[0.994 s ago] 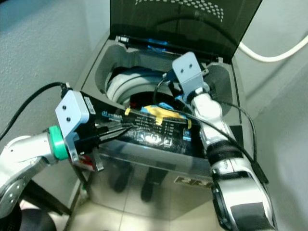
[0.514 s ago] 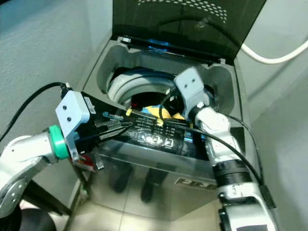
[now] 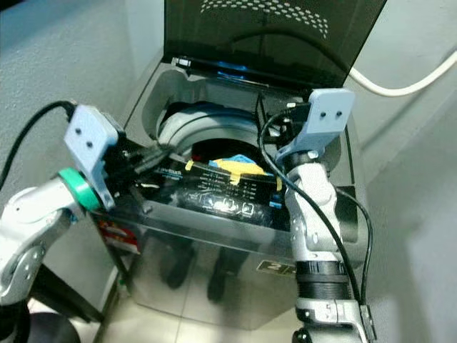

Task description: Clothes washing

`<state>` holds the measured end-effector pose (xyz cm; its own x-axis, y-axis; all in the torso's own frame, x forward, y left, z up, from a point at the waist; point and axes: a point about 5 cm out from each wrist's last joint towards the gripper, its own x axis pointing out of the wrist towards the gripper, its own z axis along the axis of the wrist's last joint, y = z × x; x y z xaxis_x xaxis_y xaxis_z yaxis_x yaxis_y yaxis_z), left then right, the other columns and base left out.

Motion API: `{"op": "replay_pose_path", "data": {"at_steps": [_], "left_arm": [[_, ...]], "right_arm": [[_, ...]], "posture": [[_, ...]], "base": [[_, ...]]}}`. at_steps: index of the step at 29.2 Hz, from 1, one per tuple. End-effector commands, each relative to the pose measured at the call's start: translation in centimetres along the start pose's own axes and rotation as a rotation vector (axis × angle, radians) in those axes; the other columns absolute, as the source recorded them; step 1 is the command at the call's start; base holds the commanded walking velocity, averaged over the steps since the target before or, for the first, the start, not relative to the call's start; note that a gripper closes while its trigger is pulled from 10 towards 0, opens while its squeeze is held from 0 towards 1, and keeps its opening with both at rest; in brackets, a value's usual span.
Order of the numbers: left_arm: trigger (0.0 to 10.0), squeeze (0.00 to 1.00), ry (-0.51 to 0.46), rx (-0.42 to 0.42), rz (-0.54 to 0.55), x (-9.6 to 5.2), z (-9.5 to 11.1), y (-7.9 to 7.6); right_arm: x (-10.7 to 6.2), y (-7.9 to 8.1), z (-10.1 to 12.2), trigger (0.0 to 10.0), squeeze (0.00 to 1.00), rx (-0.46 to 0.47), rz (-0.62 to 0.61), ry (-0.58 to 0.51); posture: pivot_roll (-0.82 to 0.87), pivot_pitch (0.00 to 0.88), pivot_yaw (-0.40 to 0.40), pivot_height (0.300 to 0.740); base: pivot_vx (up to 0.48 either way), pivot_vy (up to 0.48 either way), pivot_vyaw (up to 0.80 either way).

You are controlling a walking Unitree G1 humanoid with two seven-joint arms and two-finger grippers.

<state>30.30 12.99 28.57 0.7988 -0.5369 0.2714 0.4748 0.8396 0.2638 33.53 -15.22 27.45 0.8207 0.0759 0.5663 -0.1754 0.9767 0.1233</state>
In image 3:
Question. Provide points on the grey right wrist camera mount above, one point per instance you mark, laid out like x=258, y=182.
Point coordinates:
x=328, y=114

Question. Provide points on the black number label sticker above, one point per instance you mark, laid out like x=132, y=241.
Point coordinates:
x=278, y=268

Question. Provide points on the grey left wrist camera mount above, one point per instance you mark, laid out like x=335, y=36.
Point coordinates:
x=89, y=136

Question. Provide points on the yellow and blue garment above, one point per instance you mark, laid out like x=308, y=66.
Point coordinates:
x=239, y=168

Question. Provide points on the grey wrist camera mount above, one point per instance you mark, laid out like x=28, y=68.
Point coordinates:
x=89, y=136
x=328, y=114

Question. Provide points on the dark glass washer lid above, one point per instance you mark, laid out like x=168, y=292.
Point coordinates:
x=257, y=43

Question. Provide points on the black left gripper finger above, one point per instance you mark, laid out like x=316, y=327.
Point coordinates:
x=157, y=156
x=140, y=198

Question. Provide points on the silver top load washing machine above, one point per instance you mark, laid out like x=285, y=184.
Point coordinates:
x=207, y=286

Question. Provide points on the black washer control panel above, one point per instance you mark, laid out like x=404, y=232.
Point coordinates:
x=221, y=204

